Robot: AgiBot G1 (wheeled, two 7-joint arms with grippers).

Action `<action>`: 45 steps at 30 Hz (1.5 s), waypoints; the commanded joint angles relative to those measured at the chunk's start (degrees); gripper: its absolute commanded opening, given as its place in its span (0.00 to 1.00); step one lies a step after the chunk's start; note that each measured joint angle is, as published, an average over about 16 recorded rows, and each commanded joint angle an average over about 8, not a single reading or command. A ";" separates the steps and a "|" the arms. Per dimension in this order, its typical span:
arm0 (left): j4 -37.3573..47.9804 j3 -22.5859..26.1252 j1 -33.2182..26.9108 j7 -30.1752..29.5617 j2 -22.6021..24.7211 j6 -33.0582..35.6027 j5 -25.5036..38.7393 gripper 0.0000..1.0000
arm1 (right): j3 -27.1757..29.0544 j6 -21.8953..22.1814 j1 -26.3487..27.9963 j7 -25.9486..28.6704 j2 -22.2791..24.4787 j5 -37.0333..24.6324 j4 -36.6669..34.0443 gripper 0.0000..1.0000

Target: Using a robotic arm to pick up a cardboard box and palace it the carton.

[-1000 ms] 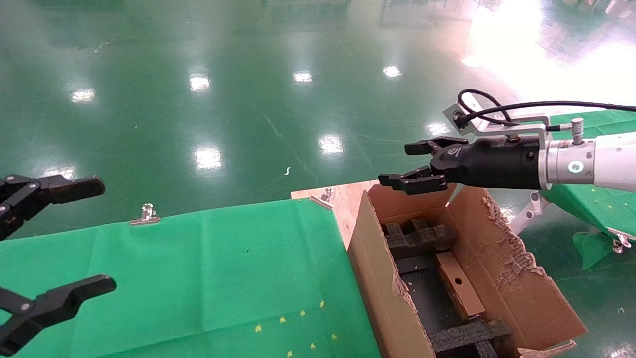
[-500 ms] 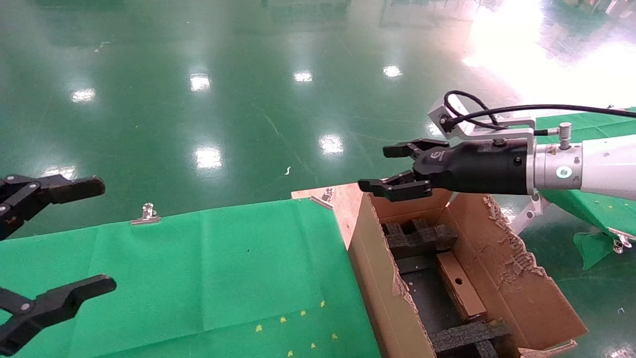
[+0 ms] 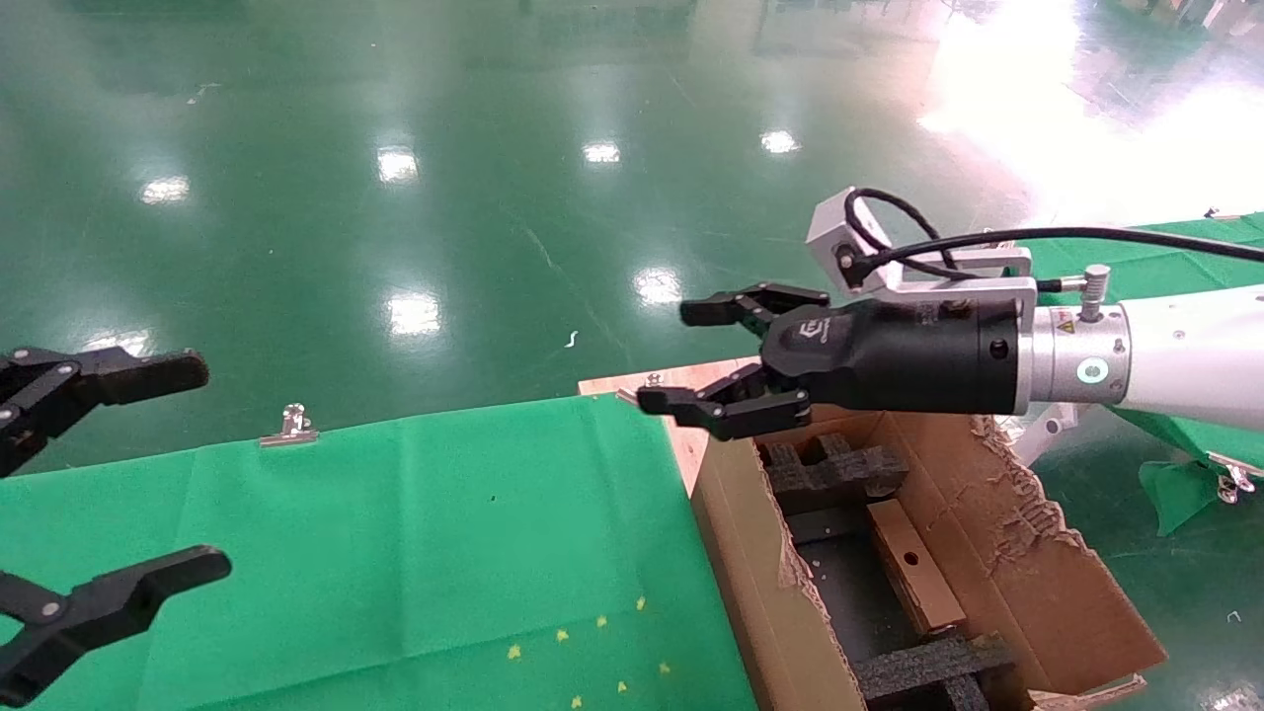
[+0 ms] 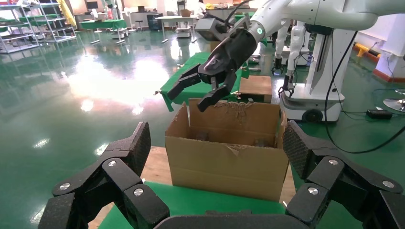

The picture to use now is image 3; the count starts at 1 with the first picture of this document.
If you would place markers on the green tablecloth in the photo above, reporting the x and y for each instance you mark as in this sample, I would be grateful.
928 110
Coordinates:
375 553

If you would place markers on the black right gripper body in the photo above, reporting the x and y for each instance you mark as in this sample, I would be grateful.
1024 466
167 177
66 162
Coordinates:
908 355

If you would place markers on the black foam bottom pad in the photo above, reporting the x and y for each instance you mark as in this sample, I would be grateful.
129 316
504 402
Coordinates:
844 583

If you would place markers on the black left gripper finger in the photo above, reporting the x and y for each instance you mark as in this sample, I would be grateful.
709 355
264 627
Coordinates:
148 373
148 588

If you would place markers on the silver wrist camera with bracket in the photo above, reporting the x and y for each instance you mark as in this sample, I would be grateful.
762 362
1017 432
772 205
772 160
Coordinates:
829 232

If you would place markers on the large open cardboard carton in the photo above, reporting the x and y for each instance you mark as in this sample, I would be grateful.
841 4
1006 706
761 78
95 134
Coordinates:
750 553

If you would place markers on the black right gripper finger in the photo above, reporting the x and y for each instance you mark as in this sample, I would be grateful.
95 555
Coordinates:
731 420
750 301

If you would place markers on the silver metal clip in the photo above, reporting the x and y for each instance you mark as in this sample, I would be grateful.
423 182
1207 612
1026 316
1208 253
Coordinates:
652 379
1234 482
288 427
1217 213

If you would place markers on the green cloth side table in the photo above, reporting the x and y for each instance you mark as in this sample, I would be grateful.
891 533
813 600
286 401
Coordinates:
1180 494

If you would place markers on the taped cardboard box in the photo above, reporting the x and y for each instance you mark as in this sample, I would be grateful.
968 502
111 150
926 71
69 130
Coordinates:
918 583

